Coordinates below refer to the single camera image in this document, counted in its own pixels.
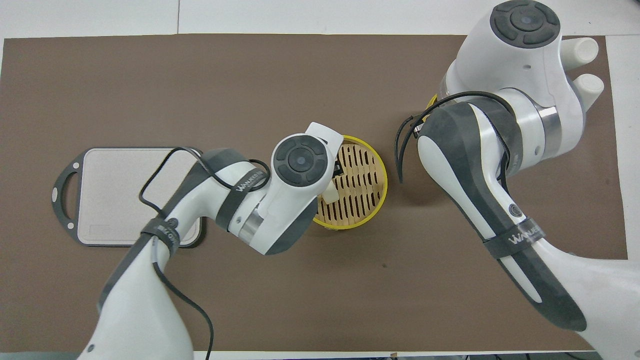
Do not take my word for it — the yellow rimmed bamboo steamer basket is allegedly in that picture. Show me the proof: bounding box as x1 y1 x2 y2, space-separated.
312 135 389 231

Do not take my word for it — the brown table mat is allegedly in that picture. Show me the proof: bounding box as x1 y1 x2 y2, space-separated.
0 34 629 353

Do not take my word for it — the white cutting board grey rim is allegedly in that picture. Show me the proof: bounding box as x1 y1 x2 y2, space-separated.
51 146 204 249

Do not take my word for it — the white plastic cup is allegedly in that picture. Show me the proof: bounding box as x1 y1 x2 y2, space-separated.
570 73 605 112
560 37 600 69

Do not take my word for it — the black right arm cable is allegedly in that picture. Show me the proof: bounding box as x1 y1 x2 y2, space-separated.
394 90 517 185

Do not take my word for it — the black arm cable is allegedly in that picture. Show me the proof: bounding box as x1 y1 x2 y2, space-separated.
138 146 271 360
394 90 517 185

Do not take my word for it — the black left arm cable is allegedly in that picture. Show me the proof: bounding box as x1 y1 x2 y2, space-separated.
138 146 271 360

